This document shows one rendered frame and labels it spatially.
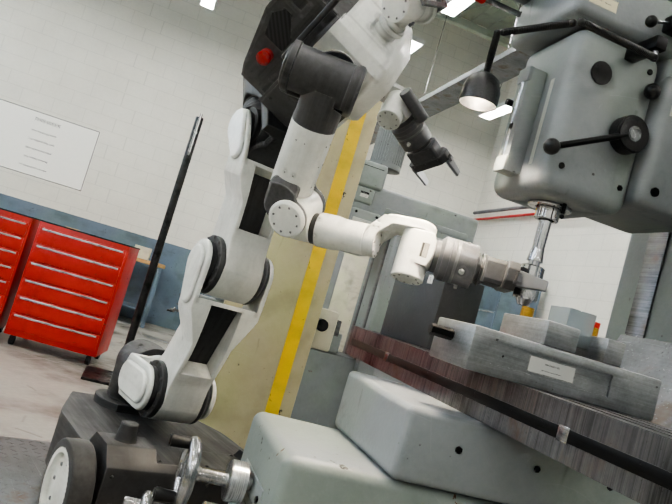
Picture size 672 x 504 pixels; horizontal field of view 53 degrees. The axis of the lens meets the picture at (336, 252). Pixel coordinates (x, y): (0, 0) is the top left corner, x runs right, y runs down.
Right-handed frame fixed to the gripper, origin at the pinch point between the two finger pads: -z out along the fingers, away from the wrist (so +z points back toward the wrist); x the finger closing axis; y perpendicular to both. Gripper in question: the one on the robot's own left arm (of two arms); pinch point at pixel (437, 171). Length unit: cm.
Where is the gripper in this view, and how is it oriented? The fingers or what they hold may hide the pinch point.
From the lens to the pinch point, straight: 194.2
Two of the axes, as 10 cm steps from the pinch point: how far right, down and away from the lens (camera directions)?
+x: 7.5, -1.9, -6.3
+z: -5.6, -6.9, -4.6
